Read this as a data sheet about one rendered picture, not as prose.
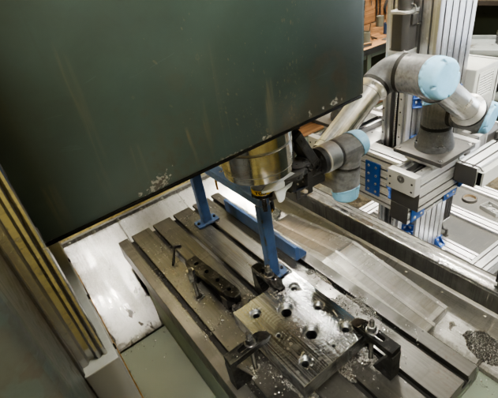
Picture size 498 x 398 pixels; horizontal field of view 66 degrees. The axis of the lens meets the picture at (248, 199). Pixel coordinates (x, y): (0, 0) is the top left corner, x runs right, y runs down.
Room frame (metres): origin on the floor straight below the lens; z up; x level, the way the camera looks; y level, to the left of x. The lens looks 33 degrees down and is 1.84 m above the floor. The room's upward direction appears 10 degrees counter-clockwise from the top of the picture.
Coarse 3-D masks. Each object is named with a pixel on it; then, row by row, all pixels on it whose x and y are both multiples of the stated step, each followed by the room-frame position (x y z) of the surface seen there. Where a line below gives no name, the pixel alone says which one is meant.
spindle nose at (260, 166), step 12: (264, 144) 0.67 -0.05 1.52; (276, 144) 0.68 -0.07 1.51; (288, 144) 0.71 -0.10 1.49; (240, 156) 0.68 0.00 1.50; (252, 156) 0.67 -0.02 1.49; (264, 156) 0.67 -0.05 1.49; (276, 156) 0.68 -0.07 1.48; (288, 156) 0.70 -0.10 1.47; (228, 168) 0.70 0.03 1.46; (240, 168) 0.68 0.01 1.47; (252, 168) 0.67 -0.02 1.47; (264, 168) 0.67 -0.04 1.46; (276, 168) 0.68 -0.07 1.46; (288, 168) 0.70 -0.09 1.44; (240, 180) 0.69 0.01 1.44; (252, 180) 0.68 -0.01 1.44; (264, 180) 0.67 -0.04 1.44; (276, 180) 0.68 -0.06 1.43
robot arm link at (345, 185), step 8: (328, 176) 0.90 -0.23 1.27; (336, 176) 0.88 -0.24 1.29; (344, 176) 0.86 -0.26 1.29; (352, 176) 0.86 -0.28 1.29; (328, 184) 0.90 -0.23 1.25; (336, 184) 0.88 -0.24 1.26; (344, 184) 0.86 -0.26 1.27; (352, 184) 0.86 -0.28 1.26; (336, 192) 0.87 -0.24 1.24; (344, 192) 0.86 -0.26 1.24; (352, 192) 0.86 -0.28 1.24; (336, 200) 0.88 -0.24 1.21; (344, 200) 0.86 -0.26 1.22; (352, 200) 0.86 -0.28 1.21
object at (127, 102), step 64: (0, 0) 0.46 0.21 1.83; (64, 0) 0.49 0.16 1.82; (128, 0) 0.53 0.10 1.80; (192, 0) 0.57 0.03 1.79; (256, 0) 0.62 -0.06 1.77; (320, 0) 0.69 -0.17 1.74; (0, 64) 0.44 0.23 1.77; (64, 64) 0.48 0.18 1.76; (128, 64) 0.51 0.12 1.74; (192, 64) 0.56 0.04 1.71; (256, 64) 0.62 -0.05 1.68; (320, 64) 0.69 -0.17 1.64; (0, 128) 0.43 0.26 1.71; (64, 128) 0.46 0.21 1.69; (128, 128) 0.50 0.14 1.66; (192, 128) 0.55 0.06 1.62; (256, 128) 0.61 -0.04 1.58; (64, 192) 0.45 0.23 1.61; (128, 192) 0.48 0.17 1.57
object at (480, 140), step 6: (492, 126) 1.53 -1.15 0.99; (462, 132) 1.52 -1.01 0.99; (468, 132) 1.52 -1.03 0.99; (492, 132) 1.51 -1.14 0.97; (462, 138) 1.46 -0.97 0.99; (468, 138) 1.45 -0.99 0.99; (474, 138) 1.45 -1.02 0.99; (480, 138) 1.47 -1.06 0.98; (486, 138) 1.49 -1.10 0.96; (492, 138) 1.52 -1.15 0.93; (480, 144) 1.47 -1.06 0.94; (474, 150) 1.41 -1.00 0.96
